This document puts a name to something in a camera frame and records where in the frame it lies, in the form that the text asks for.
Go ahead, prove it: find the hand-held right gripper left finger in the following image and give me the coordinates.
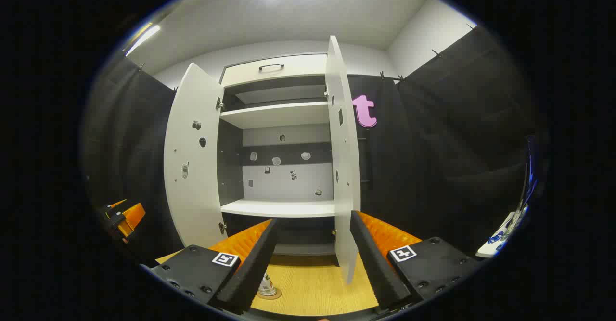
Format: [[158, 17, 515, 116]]
[[149, 218, 279, 314]]

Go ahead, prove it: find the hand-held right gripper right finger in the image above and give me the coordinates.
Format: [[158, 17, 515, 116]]
[[349, 209, 483, 313]]

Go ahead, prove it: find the white green-label drink bottle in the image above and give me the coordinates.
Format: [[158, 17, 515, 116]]
[[259, 273, 277, 296]]

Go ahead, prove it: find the grey cabinet door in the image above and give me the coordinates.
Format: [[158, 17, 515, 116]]
[[325, 35, 361, 285], [164, 63, 224, 249]]

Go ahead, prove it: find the grey cabinet shelf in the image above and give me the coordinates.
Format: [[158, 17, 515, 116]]
[[220, 102, 330, 129], [220, 198, 336, 218]]

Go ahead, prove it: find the grey open-front cabinet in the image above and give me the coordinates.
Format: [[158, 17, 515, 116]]
[[219, 53, 337, 257]]

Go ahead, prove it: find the white side table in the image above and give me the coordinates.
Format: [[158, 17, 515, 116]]
[[475, 138, 535, 259]]

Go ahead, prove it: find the black backdrop cloth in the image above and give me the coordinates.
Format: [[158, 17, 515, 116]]
[[82, 25, 544, 264]]

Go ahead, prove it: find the narrow ceiling light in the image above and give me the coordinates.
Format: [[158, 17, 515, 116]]
[[125, 23, 162, 57]]

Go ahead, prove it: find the cabinet drawer front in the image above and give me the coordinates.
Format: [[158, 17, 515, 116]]
[[221, 54, 328, 88]]

